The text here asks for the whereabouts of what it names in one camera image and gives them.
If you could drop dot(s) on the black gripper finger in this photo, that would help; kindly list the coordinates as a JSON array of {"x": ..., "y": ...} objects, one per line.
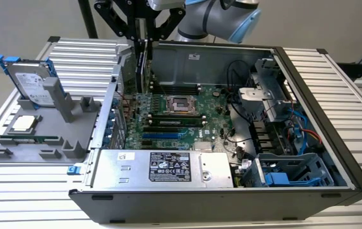
[
  {"x": 171, "y": 21},
  {"x": 111, "y": 19}
]

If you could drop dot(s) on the silver CPU chip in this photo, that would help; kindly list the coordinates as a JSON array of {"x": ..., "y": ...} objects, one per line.
[{"x": 24, "y": 123}]

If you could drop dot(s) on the green motherboard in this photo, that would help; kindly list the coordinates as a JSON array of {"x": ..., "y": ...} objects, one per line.
[{"x": 212, "y": 119}]

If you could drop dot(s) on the small silver heatsink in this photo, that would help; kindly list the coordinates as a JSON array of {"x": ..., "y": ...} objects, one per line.
[{"x": 203, "y": 146}]

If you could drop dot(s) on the silver power supply unit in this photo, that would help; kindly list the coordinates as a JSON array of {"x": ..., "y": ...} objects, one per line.
[{"x": 136, "y": 171}]

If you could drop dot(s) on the blue expansion slot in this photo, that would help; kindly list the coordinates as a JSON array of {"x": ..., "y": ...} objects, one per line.
[{"x": 161, "y": 136}]

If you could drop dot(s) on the round coin battery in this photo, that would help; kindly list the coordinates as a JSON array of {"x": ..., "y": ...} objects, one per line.
[{"x": 216, "y": 93}]

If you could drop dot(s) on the black vertical pole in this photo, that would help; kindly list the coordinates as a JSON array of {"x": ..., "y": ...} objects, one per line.
[{"x": 88, "y": 19}]

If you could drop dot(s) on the grey plastic parts rack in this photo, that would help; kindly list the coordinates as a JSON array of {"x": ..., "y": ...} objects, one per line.
[{"x": 49, "y": 128}]

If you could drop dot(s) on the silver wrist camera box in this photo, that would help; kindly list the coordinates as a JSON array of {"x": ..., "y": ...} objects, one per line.
[{"x": 164, "y": 4}]

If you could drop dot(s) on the black grey PC case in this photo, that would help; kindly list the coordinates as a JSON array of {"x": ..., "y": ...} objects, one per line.
[{"x": 199, "y": 207}]

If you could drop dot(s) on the hard disk in blue carrier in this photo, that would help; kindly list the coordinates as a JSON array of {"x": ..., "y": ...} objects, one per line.
[{"x": 28, "y": 83}]

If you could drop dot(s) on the blue plastic case latch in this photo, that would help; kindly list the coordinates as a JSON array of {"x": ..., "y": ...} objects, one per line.
[{"x": 72, "y": 169}]

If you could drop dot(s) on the green graphics card black shroud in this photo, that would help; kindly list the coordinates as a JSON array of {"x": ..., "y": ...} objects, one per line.
[{"x": 140, "y": 66}]

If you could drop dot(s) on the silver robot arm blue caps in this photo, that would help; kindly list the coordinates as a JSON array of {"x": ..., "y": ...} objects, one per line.
[{"x": 219, "y": 21}]

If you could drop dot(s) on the green RAM stick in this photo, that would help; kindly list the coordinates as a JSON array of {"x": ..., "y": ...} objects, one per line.
[
  {"x": 28, "y": 138},
  {"x": 168, "y": 122}
]

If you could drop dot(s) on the grey metal drive bay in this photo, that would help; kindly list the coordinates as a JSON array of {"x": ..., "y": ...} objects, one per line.
[{"x": 263, "y": 95}]

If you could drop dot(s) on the metal CPU socket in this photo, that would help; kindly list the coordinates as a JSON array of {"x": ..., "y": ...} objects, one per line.
[{"x": 179, "y": 103}]

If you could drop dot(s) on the grey metal disk cage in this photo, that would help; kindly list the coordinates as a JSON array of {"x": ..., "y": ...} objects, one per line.
[{"x": 282, "y": 157}]

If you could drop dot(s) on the blue disk carrier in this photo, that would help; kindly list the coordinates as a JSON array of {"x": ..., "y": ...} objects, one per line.
[{"x": 276, "y": 179}]

